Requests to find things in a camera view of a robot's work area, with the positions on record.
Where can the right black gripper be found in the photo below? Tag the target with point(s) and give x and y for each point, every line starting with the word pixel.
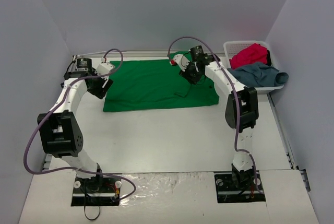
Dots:
pixel 192 75

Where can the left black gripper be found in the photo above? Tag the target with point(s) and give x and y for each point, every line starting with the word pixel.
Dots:
pixel 99 90

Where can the green t shirt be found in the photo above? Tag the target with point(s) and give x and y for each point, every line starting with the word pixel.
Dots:
pixel 155 84

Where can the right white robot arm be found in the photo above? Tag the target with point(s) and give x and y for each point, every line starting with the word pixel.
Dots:
pixel 241 104

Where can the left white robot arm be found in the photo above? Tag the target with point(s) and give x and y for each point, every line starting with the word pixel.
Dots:
pixel 60 134

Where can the white perforated plastic basket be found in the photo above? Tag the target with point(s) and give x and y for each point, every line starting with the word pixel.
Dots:
pixel 231 48

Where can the grey-blue t shirt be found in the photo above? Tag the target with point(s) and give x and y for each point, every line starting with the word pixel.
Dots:
pixel 259 75

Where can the pink-red t shirt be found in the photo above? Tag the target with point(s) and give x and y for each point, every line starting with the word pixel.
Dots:
pixel 250 55

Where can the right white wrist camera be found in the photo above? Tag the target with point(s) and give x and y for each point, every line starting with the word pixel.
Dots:
pixel 181 61

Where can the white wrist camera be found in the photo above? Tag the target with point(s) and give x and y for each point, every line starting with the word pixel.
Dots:
pixel 181 61
pixel 104 68

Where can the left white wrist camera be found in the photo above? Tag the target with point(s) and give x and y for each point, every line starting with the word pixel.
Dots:
pixel 104 68

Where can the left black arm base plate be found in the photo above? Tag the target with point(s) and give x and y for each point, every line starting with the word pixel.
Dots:
pixel 97 191

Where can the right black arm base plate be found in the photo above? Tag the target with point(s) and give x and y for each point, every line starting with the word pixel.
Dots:
pixel 227 191

